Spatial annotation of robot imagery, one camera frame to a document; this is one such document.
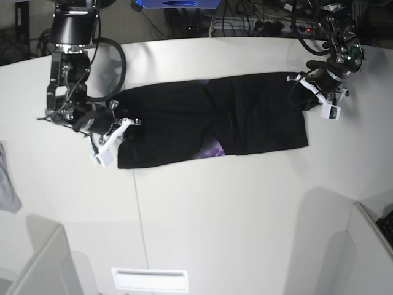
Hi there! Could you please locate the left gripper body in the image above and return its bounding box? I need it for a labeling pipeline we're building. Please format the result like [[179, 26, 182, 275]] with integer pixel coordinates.
[[287, 60, 350, 106]]

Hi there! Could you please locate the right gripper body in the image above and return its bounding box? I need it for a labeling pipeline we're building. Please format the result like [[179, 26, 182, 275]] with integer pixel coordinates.
[[72, 100, 142, 151]]

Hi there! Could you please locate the black T-shirt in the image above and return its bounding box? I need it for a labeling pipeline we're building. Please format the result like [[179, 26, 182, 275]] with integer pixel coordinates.
[[115, 73, 308, 169]]

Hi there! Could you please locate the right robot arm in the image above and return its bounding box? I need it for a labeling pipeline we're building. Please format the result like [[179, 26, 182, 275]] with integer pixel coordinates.
[[45, 51, 311, 169]]

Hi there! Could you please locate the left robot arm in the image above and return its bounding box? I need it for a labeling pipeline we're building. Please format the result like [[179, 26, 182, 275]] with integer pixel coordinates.
[[115, 2, 364, 155]]

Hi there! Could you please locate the white power strip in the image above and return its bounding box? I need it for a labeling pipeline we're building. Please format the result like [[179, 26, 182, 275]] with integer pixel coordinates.
[[208, 15, 319, 34]]

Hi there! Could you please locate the grey cloth at table edge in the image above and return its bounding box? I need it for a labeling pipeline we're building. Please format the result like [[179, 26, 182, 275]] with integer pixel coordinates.
[[1, 144, 22, 213]]

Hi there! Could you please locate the blue box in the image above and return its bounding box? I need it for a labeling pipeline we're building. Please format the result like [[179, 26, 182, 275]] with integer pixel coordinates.
[[136, 0, 221, 9]]

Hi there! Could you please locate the black keyboard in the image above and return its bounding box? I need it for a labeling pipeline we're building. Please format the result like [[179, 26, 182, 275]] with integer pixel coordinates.
[[376, 211, 393, 246]]

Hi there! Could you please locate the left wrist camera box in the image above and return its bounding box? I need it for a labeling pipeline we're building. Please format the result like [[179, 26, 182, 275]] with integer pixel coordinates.
[[321, 104, 341, 120]]

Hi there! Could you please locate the black vertical post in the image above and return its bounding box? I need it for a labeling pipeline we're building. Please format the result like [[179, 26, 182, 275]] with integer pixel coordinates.
[[15, 1, 30, 47]]

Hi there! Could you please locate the white cable grommet plate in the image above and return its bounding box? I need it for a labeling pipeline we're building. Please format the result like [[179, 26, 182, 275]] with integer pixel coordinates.
[[112, 268, 189, 293]]

